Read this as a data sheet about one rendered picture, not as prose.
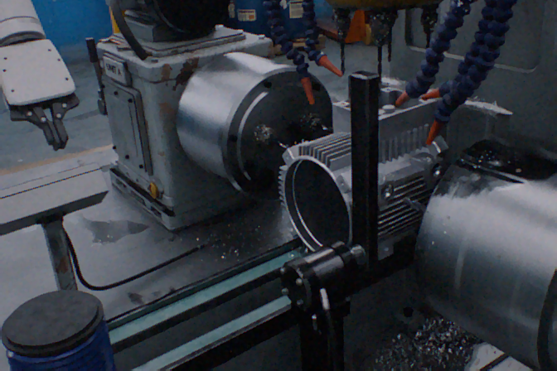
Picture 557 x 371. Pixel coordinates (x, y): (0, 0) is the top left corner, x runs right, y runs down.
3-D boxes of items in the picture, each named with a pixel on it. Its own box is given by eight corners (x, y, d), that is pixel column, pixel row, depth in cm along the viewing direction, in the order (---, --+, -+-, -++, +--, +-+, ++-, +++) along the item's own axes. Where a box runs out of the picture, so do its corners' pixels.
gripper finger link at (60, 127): (46, 103, 96) (62, 143, 95) (67, 99, 97) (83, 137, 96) (45, 112, 98) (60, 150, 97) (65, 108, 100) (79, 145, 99)
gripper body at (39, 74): (-15, 36, 93) (12, 103, 91) (54, 25, 98) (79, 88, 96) (-16, 60, 99) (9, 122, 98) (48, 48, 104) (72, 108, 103)
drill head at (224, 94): (247, 137, 147) (237, 31, 137) (351, 186, 120) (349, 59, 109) (150, 166, 134) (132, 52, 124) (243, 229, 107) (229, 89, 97)
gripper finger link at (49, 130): (25, 109, 94) (41, 149, 93) (46, 104, 96) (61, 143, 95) (22, 118, 97) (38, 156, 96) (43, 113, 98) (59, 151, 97)
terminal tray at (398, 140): (386, 127, 103) (387, 86, 100) (437, 145, 95) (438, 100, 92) (331, 146, 97) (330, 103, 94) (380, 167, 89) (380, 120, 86)
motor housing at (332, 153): (369, 201, 113) (369, 101, 105) (452, 242, 98) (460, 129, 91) (280, 239, 102) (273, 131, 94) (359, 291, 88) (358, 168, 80)
